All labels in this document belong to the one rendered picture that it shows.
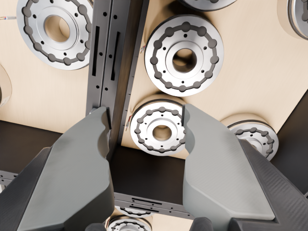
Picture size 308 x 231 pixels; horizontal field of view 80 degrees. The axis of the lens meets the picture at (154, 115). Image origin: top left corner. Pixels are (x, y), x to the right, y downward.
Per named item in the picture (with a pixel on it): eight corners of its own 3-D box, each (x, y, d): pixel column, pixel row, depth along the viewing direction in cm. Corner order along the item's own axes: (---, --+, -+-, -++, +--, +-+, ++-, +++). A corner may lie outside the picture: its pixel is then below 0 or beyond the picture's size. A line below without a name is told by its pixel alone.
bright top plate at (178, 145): (137, 93, 27) (137, 95, 26) (203, 109, 28) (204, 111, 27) (125, 146, 32) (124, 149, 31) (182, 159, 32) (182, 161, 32)
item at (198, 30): (155, 5, 21) (155, 4, 21) (236, 28, 22) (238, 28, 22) (138, 85, 26) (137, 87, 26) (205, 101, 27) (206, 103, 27)
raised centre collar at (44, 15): (37, 0, 21) (33, 0, 21) (80, 11, 22) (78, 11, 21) (40, 45, 24) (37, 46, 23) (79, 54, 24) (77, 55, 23)
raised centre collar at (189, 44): (170, 35, 22) (171, 35, 22) (209, 45, 23) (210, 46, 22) (160, 73, 25) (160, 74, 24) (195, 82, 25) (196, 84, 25)
